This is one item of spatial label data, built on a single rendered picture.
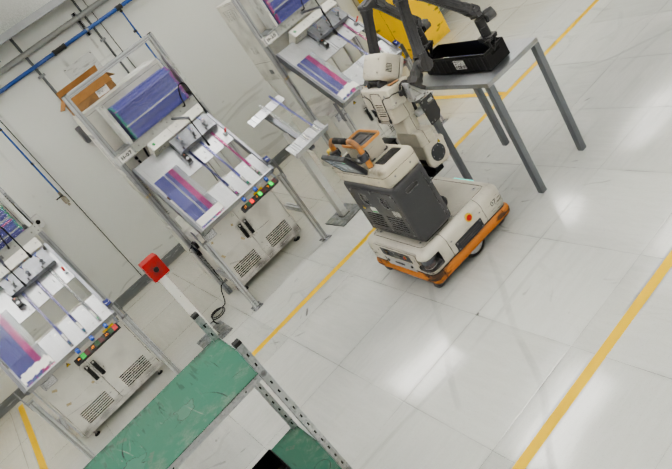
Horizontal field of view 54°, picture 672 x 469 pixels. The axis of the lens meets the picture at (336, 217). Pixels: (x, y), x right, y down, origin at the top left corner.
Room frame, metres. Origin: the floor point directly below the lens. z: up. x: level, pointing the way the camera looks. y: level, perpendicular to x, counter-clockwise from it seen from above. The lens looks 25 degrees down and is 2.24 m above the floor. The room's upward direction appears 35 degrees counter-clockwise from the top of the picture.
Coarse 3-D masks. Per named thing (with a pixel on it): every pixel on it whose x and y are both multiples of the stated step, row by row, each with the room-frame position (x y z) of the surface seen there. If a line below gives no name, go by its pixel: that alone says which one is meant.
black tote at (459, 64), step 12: (444, 48) 4.00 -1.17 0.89; (456, 48) 3.90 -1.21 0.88; (468, 48) 3.80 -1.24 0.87; (480, 48) 3.70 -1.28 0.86; (504, 48) 3.50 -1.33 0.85; (444, 60) 3.78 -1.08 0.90; (456, 60) 3.68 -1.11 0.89; (468, 60) 3.58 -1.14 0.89; (480, 60) 3.49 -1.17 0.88; (492, 60) 3.46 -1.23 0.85; (432, 72) 3.94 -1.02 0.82; (444, 72) 3.84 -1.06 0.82; (456, 72) 3.73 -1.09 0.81; (468, 72) 3.64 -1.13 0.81
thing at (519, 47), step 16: (512, 48) 3.56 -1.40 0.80; (528, 48) 3.47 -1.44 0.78; (512, 64) 3.42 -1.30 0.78; (544, 64) 3.49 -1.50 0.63; (432, 80) 3.89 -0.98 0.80; (448, 80) 3.73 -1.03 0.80; (464, 80) 3.58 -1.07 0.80; (480, 80) 3.44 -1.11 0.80; (496, 80) 3.37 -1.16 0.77; (480, 96) 4.11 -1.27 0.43; (496, 96) 3.36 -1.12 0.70; (560, 96) 3.49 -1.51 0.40; (560, 112) 3.52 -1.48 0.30; (496, 128) 4.12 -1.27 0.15; (512, 128) 3.36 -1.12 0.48; (576, 128) 3.49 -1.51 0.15; (448, 144) 3.98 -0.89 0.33; (576, 144) 3.51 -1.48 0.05; (528, 160) 3.36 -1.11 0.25; (464, 176) 3.99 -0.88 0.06
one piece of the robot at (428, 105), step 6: (426, 96) 3.48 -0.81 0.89; (432, 96) 3.49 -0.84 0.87; (420, 102) 3.46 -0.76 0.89; (426, 102) 3.48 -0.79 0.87; (432, 102) 3.49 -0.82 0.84; (420, 108) 3.48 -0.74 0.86; (426, 108) 3.47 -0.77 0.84; (432, 108) 3.48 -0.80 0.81; (438, 108) 3.49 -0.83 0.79; (420, 114) 3.46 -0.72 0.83; (426, 114) 3.46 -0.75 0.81; (432, 114) 3.47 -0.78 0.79; (438, 114) 3.49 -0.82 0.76; (432, 120) 3.47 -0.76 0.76
